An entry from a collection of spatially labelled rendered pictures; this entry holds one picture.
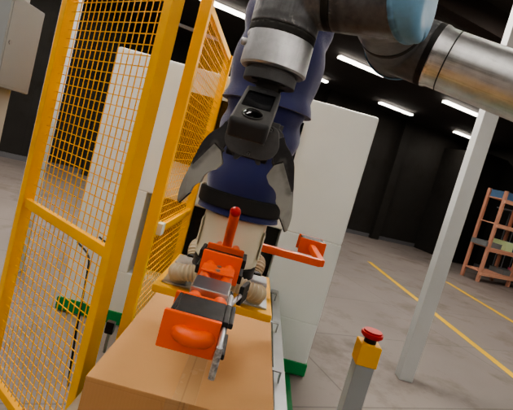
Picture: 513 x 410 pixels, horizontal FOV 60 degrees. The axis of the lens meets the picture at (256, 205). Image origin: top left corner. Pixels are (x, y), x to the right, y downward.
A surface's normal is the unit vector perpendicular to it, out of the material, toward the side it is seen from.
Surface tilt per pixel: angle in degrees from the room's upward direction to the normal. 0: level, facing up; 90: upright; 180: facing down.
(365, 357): 90
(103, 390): 90
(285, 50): 90
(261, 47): 90
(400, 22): 141
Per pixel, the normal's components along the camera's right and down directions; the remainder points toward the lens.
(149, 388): 0.26, -0.96
